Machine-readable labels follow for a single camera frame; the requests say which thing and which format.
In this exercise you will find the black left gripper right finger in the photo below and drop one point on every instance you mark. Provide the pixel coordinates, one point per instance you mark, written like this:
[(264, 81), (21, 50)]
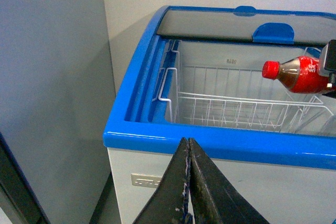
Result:
[(214, 198)]

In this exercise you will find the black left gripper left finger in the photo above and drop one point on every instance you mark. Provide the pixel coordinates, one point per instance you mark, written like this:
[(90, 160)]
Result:
[(169, 203)]

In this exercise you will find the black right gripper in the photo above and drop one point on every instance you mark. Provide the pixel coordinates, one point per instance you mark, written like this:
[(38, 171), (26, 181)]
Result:
[(327, 67)]

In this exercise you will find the red cola bottle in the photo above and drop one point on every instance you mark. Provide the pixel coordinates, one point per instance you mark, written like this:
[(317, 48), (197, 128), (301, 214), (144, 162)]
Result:
[(298, 75)]

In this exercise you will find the white blue chest freezer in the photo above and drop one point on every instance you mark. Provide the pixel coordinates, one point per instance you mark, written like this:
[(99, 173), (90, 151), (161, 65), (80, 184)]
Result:
[(288, 178)]

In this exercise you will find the white wall power outlet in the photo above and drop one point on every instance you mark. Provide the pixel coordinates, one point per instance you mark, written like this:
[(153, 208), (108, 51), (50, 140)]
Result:
[(143, 180)]

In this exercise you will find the sliding glass freezer lid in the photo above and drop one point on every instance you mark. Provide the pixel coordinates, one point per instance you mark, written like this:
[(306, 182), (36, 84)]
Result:
[(245, 23)]

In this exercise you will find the white wire freezer basket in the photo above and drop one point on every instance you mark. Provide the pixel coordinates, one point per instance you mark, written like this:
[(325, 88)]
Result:
[(221, 85)]

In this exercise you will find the dark blue-edged door frame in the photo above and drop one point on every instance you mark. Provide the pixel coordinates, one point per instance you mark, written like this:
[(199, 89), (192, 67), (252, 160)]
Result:
[(17, 197)]

